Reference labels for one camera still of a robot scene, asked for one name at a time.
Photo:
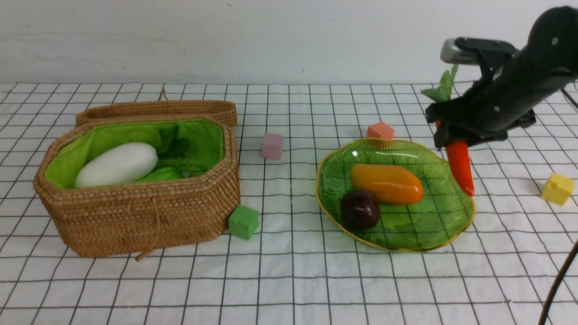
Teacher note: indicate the woven wicker basket lid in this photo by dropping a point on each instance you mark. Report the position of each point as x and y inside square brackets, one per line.
[222, 111]

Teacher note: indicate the orange carrot with leaves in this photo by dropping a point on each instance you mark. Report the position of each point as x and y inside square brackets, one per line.
[457, 153]

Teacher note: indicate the green foam cube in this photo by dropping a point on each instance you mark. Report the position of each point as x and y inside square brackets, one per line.
[244, 222]

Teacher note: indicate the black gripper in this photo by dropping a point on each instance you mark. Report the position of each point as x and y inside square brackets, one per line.
[485, 113]

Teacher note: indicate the green glass leaf plate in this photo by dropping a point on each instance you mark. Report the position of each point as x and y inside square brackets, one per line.
[436, 220]

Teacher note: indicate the yellow foam cube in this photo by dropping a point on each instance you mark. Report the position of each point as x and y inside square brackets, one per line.
[558, 189]

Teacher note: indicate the orange foam cube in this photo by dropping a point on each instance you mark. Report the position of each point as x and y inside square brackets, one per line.
[381, 130]

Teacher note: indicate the orange yellow mango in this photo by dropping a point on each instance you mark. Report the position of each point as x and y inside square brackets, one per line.
[390, 184]

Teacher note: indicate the white black grid tablecloth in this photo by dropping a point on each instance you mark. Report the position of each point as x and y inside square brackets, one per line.
[299, 268]

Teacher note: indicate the dark purple passion fruit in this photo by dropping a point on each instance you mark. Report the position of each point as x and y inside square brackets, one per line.
[360, 210]

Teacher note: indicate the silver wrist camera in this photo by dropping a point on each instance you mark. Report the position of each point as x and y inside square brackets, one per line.
[487, 54]

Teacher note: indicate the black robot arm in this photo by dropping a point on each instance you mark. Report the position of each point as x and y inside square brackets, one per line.
[512, 81]

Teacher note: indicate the pink foam cube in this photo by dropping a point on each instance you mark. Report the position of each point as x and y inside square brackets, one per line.
[272, 146]

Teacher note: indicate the woven wicker basket green lining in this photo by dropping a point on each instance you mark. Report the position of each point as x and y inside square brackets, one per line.
[130, 218]

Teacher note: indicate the white radish with leaves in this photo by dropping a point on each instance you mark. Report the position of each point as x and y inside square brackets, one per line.
[126, 163]

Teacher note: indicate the green cucumber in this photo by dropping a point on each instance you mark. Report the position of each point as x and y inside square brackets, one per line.
[162, 174]

